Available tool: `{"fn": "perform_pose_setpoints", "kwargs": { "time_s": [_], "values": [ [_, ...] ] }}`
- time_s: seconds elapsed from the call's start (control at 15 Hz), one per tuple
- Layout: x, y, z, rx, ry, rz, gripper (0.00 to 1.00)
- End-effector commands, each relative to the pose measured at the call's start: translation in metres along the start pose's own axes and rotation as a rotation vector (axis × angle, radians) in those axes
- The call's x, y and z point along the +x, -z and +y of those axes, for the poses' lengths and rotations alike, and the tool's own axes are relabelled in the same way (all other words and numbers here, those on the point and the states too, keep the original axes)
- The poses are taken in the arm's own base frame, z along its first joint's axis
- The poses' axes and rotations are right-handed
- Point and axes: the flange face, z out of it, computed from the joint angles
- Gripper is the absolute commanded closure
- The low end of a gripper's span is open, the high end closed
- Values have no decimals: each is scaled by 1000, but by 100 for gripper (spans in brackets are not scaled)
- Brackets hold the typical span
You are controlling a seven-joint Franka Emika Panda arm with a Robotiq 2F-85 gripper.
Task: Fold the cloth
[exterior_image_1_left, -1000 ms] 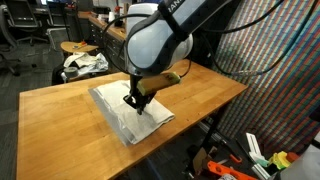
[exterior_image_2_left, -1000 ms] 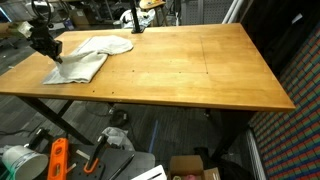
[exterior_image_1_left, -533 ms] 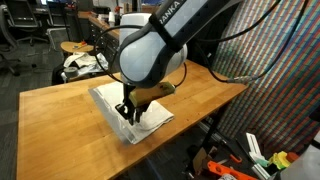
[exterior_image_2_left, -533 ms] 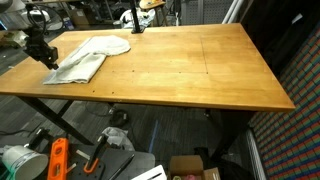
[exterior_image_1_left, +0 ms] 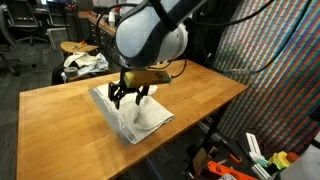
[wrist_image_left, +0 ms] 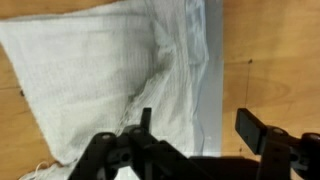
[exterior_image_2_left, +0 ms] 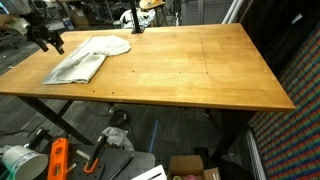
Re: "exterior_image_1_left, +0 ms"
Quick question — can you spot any multicoloured patterned backdrop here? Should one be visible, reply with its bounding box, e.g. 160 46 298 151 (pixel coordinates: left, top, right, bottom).
213 0 320 158

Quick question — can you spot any black office chair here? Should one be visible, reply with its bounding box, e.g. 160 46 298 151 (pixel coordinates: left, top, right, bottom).
5 0 50 46
0 3 22 77

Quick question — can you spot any crumpled white fabric pile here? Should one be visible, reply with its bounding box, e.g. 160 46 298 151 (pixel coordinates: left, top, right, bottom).
63 51 109 76

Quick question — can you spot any grey duct tape roll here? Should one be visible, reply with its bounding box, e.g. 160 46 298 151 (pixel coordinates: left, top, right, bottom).
63 66 80 80

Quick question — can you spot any yellow-green plastic object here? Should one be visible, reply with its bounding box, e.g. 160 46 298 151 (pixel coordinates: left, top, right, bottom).
268 150 292 170

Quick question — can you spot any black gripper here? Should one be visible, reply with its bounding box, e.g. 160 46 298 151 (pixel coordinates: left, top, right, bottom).
108 65 150 110

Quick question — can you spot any white paper cup stack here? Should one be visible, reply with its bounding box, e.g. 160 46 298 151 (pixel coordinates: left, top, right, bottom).
107 11 116 28

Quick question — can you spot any round wooden side table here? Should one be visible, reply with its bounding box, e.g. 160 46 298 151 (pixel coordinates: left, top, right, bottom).
60 40 100 55

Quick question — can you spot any aluminium rail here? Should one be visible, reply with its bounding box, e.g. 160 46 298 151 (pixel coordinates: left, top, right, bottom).
196 120 234 148

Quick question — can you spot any flat cardboard piece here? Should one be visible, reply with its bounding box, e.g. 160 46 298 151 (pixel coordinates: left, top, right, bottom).
191 145 218 174

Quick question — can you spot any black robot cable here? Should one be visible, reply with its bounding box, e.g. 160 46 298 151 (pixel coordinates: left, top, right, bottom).
94 0 320 81

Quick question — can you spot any black clamp orange handle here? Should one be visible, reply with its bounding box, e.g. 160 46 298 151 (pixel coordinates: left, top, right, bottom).
214 132 244 165

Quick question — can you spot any black table leg frame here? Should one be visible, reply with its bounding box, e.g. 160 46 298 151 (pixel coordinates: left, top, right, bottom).
184 106 231 174

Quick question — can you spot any white cloth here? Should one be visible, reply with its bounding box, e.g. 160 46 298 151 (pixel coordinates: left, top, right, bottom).
93 79 175 145

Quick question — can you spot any small red hand tool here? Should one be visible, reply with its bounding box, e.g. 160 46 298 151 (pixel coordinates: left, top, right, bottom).
72 40 89 51

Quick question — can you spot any white plastic bracket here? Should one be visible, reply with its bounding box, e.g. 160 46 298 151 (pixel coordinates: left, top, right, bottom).
245 132 266 164

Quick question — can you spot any red round object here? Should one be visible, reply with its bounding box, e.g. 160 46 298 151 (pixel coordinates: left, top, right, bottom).
285 151 300 164

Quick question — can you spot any grey cabinet wooden top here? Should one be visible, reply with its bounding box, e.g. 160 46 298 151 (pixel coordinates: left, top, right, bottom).
78 11 126 73

